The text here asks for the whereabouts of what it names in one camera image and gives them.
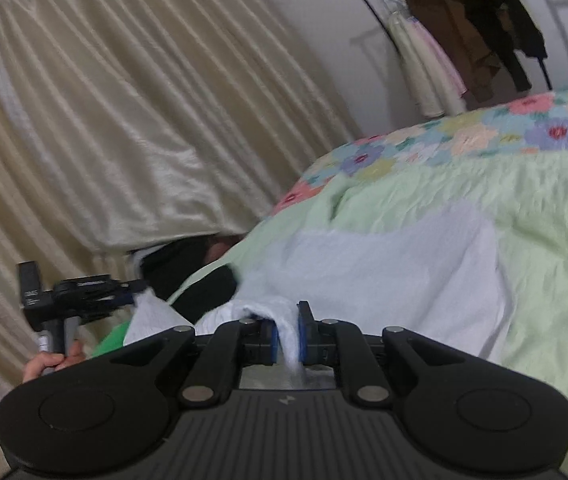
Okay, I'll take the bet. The person's left hand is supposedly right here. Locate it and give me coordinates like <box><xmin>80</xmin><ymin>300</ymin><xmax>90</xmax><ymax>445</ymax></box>
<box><xmin>23</xmin><ymin>340</ymin><xmax>87</xmax><ymax>383</ymax></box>

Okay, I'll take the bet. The light green printed blanket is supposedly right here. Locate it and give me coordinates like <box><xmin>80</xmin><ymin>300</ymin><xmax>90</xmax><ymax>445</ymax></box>
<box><xmin>166</xmin><ymin>152</ymin><xmax>568</xmax><ymax>480</ymax></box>

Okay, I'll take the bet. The dark cloth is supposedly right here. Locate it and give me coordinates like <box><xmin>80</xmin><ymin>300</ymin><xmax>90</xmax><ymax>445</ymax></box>
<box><xmin>141</xmin><ymin>237</ymin><xmax>216</xmax><ymax>297</ymax></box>

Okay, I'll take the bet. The green plush pillow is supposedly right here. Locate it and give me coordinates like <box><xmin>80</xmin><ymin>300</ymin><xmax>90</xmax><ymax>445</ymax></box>
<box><xmin>91</xmin><ymin>320</ymin><xmax>137</xmax><ymax>359</ymax></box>

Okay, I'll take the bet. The beige satin curtain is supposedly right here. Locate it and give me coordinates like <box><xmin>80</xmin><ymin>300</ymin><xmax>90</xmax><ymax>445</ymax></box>
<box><xmin>0</xmin><ymin>0</ymin><xmax>365</xmax><ymax>396</ymax></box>

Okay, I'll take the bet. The pink hanging garment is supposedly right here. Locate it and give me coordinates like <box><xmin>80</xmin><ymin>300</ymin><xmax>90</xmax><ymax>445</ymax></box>
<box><xmin>414</xmin><ymin>17</ymin><xmax>470</xmax><ymax>111</ymax></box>

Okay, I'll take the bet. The red cloth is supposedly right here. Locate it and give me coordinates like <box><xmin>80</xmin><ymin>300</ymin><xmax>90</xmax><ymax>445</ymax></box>
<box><xmin>204</xmin><ymin>236</ymin><xmax>246</xmax><ymax>264</ymax></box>

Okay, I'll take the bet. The grey garment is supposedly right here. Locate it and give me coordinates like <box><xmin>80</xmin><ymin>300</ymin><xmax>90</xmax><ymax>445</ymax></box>
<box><xmin>124</xmin><ymin>200</ymin><xmax>512</xmax><ymax>391</ymax></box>

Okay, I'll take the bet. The white hanging dress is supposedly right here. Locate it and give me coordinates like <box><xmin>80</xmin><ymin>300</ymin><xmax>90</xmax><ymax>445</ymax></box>
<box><xmin>386</xmin><ymin>10</ymin><xmax>457</xmax><ymax>119</ymax></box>

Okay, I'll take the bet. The black hanging coat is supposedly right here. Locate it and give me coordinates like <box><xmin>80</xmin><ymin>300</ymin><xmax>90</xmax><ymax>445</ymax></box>
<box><xmin>389</xmin><ymin>0</ymin><xmax>550</xmax><ymax>93</ymax></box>

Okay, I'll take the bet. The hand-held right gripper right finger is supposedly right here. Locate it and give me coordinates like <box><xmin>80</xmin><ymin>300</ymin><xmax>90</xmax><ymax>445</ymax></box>
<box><xmin>296</xmin><ymin>301</ymin><xmax>470</xmax><ymax>408</ymax></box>

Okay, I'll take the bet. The white cloth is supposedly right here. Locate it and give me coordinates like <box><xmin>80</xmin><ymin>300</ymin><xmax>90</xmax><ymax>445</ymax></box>
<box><xmin>126</xmin><ymin>247</ymin><xmax>166</xmax><ymax>272</ymax></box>

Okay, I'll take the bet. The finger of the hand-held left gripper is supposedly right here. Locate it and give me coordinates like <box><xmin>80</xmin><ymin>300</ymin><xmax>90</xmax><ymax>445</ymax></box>
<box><xmin>106</xmin><ymin>280</ymin><xmax>149</xmax><ymax>308</ymax></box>

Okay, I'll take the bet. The floral quilt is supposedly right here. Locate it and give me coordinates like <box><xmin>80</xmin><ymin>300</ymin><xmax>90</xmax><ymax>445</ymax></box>
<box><xmin>271</xmin><ymin>80</ymin><xmax>568</xmax><ymax>217</ymax></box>

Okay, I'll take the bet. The brown hanging garment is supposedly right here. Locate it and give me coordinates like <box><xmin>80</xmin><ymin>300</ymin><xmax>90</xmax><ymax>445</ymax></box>
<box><xmin>399</xmin><ymin>0</ymin><xmax>502</xmax><ymax>104</ymax></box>

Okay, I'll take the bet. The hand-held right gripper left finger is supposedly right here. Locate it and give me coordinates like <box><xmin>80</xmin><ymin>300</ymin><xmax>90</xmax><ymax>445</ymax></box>
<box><xmin>109</xmin><ymin>317</ymin><xmax>281</xmax><ymax>408</ymax></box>

